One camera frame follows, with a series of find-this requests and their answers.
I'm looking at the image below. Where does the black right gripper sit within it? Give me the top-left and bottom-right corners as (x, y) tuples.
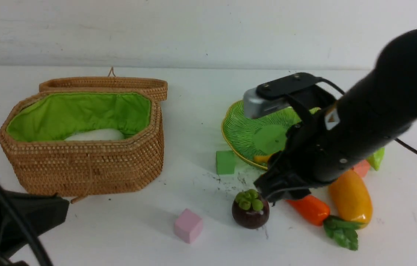
(254, 90), (345, 202)

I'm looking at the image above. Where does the yellow toy banana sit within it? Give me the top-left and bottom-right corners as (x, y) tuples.
(253, 154), (273, 165)

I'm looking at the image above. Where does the orange toy carrot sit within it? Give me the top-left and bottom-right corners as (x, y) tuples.
(286, 195), (363, 251)

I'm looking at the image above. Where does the orange yellow toy mango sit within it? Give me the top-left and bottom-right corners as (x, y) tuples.
(328, 170), (373, 229)

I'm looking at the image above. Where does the green toy vegetable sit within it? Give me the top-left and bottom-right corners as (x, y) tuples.
(366, 147), (384, 171)

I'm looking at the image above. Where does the dark purple toy mangosteen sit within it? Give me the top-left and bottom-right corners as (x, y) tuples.
(231, 189), (270, 229)

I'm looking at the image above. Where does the white toy radish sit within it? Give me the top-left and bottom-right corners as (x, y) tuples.
(64, 128), (124, 141)

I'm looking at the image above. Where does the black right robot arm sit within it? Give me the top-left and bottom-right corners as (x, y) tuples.
(243, 29), (417, 203)

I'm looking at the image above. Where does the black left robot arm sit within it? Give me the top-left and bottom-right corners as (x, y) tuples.
(0, 191), (70, 266)

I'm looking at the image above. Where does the orange cube block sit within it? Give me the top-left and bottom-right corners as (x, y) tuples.
(352, 160), (371, 178)

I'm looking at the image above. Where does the green glass leaf plate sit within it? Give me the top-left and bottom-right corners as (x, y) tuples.
(221, 100), (301, 170)

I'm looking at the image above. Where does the green cube block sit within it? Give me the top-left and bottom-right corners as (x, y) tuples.
(216, 150), (236, 175)

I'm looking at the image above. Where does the pink cube block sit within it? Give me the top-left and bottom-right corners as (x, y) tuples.
(174, 208), (204, 244)

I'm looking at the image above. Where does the woven wicker basket green lining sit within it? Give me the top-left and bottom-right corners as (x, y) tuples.
(0, 90), (164, 204)

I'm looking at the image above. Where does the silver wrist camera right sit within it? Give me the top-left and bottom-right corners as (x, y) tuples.
(243, 72), (321, 119)

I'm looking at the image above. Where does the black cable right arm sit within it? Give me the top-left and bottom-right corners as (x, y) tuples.
(317, 78), (417, 168)

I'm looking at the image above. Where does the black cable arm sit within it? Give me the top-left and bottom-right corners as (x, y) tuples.
(317, 78), (417, 168)
(0, 159), (54, 266)

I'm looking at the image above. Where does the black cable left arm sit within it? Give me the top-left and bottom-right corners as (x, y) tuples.
(0, 159), (54, 266)

